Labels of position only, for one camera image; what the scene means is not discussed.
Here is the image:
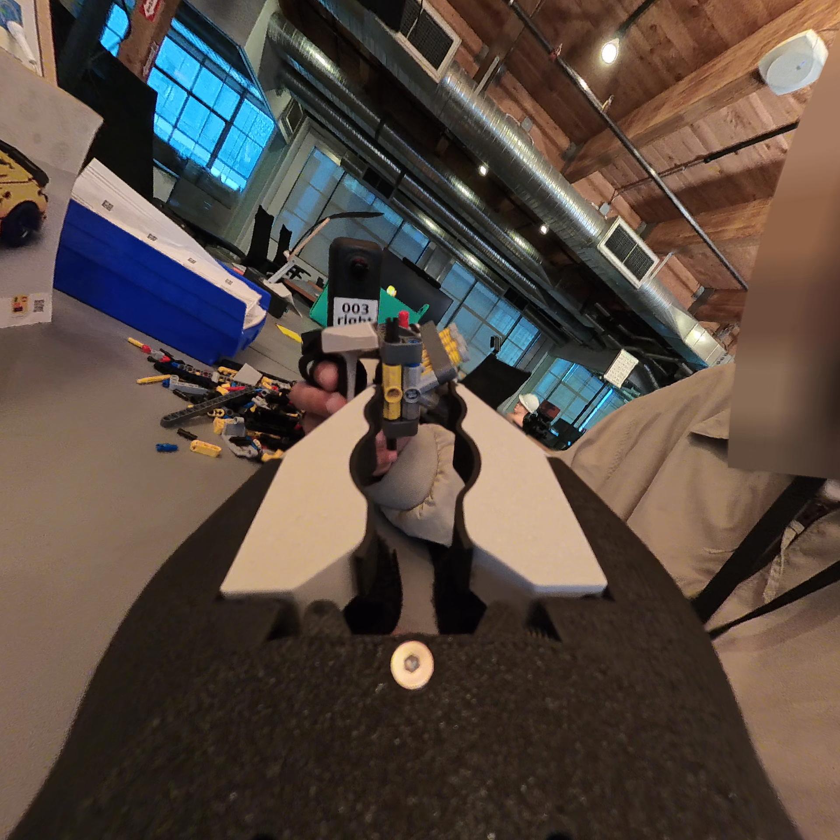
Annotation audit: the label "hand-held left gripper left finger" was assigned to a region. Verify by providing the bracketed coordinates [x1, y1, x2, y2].
[220, 387, 385, 602]

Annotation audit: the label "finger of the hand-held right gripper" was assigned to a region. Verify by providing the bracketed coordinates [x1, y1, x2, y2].
[322, 326, 382, 359]

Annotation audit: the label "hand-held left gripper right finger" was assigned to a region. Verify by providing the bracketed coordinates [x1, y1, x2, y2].
[448, 384, 609, 602]

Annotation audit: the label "grey yellow brick engine assembly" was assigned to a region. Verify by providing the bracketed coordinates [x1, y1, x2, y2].
[375, 310, 470, 455]

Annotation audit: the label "person's right forearm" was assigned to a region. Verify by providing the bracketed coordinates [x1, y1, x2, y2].
[364, 423, 460, 547]

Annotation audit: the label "grey desk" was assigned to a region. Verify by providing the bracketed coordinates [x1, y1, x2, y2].
[0, 289, 368, 834]

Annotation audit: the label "person's right hand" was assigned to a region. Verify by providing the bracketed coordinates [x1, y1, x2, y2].
[289, 363, 349, 435]

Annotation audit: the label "green storage bin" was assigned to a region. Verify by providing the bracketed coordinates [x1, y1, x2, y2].
[310, 289, 431, 329]

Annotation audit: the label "black monitor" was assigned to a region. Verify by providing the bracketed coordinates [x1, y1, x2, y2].
[381, 252, 455, 322]

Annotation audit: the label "black high-back chair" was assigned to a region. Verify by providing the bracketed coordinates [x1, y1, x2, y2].
[252, 205, 293, 270]

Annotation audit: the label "pile of loose bricks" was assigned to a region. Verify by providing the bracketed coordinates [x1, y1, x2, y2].
[128, 338, 309, 463]

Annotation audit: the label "beige jacket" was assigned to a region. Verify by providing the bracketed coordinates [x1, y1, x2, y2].
[558, 364, 840, 840]

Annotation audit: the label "dark grey long beam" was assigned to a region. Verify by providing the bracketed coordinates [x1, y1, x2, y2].
[161, 390, 257, 427]

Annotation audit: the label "white printed sheets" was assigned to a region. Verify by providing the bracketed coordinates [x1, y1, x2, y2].
[71, 157, 270, 329]

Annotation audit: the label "blue storage bin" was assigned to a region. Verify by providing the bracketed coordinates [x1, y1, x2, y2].
[54, 197, 271, 366]

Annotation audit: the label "white vent grille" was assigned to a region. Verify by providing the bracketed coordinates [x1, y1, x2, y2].
[597, 217, 660, 287]
[397, 0, 463, 83]

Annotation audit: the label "black ceiling pipe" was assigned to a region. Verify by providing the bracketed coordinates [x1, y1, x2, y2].
[512, 0, 749, 291]

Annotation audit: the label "brown cardboard box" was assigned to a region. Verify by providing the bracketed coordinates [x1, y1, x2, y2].
[118, 0, 179, 78]

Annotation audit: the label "instruction booklet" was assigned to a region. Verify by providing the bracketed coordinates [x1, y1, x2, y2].
[0, 49, 105, 329]

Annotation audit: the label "white round ceiling device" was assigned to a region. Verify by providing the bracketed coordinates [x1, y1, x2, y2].
[758, 29, 829, 97]

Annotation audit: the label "silver ventilation duct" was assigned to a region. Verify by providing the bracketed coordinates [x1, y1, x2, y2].
[266, 13, 731, 368]

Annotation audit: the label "black shoulder strap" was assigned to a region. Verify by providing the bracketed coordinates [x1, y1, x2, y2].
[692, 476, 840, 637]

